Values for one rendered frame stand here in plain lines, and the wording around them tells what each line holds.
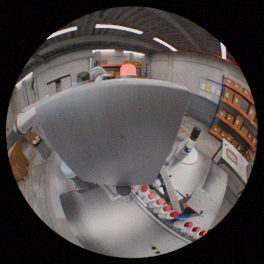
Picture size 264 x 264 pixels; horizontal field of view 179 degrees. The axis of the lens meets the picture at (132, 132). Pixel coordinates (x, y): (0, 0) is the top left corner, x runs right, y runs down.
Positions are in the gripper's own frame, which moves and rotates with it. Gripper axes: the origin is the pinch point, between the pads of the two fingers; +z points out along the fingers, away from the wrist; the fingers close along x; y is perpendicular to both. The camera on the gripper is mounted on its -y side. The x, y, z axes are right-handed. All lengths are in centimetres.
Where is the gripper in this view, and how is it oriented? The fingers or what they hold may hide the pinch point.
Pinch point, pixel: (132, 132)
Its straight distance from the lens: 24.1
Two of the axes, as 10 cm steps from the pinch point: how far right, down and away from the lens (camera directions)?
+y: 3.0, -4.6, -8.4
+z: 5.2, 8.1, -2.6
